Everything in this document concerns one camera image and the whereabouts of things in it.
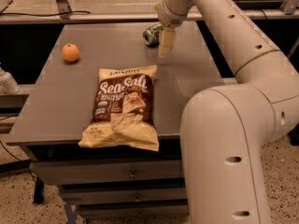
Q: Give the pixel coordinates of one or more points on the drawer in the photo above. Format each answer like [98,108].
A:
[87,172]
[134,212]
[102,196]

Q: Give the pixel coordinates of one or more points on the white pipe at left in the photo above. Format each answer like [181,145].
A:
[8,82]

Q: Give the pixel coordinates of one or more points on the bottom drawer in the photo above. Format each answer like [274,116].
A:
[134,212]

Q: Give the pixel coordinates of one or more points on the metal frame rail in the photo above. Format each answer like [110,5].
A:
[14,11]

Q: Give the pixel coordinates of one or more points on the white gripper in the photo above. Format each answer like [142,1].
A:
[168,17]

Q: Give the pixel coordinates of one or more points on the top drawer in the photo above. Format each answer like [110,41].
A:
[87,172]

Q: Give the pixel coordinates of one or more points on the green soda can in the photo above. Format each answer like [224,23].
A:
[151,34]

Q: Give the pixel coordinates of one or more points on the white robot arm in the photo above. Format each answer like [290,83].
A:
[223,128]

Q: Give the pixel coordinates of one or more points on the sea salt chips bag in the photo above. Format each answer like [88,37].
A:
[122,110]

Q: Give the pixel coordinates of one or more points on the orange fruit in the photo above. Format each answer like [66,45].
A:
[70,52]

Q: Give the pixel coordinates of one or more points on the middle drawer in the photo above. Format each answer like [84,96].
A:
[102,196]

